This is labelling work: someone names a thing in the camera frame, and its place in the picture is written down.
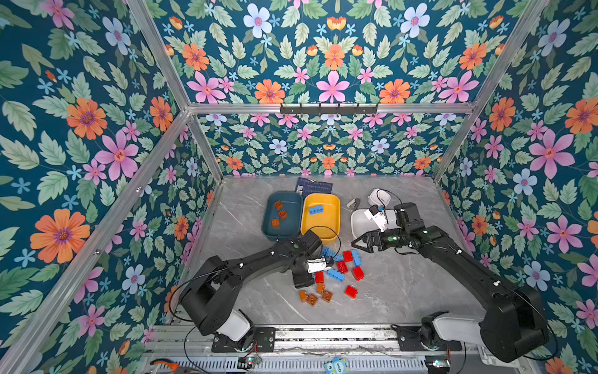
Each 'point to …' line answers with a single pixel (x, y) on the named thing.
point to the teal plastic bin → (290, 227)
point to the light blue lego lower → (335, 274)
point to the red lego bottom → (351, 291)
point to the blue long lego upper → (325, 252)
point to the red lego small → (319, 276)
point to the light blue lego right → (339, 257)
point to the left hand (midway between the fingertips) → (310, 273)
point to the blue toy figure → (337, 365)
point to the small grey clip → (353, 203)
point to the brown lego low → (303, 295)
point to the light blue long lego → (316, 209)
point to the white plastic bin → (361, 224)
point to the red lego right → (358, 273)
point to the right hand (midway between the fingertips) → (363, 237)
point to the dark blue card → (306, 186)
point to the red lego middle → (342, 266)
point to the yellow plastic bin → (321, 213)
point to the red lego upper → (348, 256)
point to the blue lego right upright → (356, 258)
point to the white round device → (383, 195)
